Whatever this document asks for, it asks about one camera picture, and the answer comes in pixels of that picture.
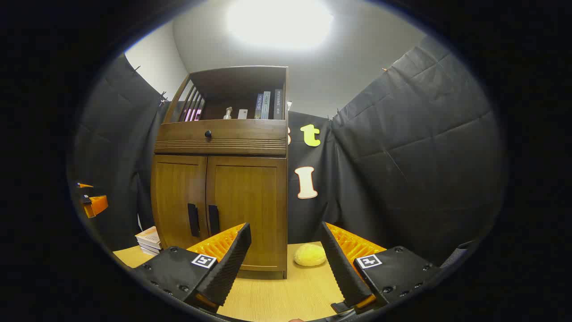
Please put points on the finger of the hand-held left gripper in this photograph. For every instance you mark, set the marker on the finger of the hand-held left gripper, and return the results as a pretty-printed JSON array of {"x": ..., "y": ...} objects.
[
  {"x": 97, "y": 205},
  {"x": 85, "y": 185}
]

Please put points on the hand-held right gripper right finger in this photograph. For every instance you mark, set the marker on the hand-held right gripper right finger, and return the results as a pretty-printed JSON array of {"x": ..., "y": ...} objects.
[{"x": 342, "y": 268}]

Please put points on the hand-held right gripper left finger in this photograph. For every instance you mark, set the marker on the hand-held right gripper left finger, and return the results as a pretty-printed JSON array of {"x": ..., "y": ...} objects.
[{"x": 230, "y": 264}]

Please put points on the brown wooden shoe cabinet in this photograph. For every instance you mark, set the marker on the brown wooden shoe cabinet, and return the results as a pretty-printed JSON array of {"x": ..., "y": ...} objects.
[{"x": 237, "y": 80}]

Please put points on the black backdrop cloth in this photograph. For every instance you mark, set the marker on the black backdrop cloth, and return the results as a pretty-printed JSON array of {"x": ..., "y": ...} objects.
[{"x": 424, "y": 156}]

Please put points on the small white box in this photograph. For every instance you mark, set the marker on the small white box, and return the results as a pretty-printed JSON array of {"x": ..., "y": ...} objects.
[{"x": 242, "y": 114}]

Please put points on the dark blue upright book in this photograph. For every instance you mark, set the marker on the dark blue upright book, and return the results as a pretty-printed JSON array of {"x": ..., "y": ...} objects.
[{"x": 258, "y": 106}]

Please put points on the pale green upright book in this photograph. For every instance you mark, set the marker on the pale green upright book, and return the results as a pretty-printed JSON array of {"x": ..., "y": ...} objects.
[{"x": 266, "y": 105}]

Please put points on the large ceiling light panel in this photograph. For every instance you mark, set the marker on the large ceiling light panel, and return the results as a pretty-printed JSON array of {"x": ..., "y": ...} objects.
[{"x": 279, "y": 22}]

